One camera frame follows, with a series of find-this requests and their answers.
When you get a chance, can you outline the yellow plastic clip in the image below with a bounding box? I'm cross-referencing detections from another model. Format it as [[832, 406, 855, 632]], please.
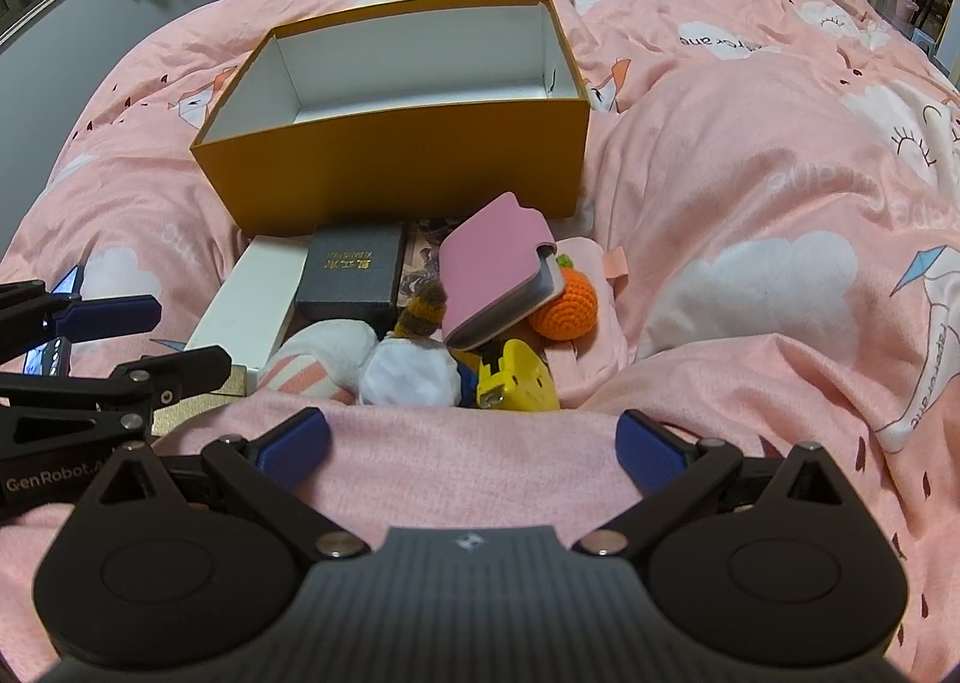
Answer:
[[450, 338, 562, 413]]

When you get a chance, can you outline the pink card wallet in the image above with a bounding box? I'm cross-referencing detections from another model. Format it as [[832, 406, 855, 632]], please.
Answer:
[[437, 192, 567, 350]]

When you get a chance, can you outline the patterned picture box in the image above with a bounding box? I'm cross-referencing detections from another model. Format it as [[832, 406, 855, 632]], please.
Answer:
[[394, 219, 458, 302]]

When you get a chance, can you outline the orange crochet ball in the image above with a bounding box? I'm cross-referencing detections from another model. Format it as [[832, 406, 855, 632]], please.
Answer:
[[529, 254, 599, 339]]

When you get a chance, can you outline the metal window rail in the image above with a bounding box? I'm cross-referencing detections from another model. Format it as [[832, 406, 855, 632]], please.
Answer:
[[0, 0, 102, 47]]

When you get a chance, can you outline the pink fleece towel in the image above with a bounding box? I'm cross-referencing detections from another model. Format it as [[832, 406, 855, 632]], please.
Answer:
[[0, 389, 721, 624]]

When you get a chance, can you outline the orange cardboard box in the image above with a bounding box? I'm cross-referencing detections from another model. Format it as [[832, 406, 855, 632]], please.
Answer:
[[189, 0, 590, 238]]

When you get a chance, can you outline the dark wooden chair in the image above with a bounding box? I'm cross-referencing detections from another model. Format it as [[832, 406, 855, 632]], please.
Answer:
[[910, 0, 952, 47]]

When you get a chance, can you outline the long white box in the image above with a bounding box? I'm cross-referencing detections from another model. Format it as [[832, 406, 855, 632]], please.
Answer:
[[184, 233, 310, 384]]

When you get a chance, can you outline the pink cloud print blanket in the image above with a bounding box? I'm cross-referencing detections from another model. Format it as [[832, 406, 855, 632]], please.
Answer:
[[0, 0, 960, 683]]

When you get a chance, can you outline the white plush toy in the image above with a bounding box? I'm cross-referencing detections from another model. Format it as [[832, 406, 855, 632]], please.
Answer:
[[358, 338, 460, 407]]

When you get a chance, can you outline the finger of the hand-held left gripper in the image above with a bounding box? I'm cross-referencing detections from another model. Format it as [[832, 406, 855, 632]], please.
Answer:
[[0, 345, 232, 463], [0, 282, 162, 362]]

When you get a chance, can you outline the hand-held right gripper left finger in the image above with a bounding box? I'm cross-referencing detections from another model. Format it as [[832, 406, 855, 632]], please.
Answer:
[[75, 407, 368, 565]]

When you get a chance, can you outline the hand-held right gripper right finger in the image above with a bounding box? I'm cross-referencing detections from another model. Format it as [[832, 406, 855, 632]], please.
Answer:
[[574, 409, 890, 556]]

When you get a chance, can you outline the black box with gold print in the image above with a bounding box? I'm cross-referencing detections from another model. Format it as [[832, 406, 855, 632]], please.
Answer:
[[295, 225, 406, 328]]

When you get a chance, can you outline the pink fabric pouch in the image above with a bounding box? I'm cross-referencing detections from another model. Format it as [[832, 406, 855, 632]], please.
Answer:
[[540, 237, 632, 414]]

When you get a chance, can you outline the brown yellow knitted toy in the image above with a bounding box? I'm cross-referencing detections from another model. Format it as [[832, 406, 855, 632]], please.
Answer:
[[394, 278, 449, 341]]

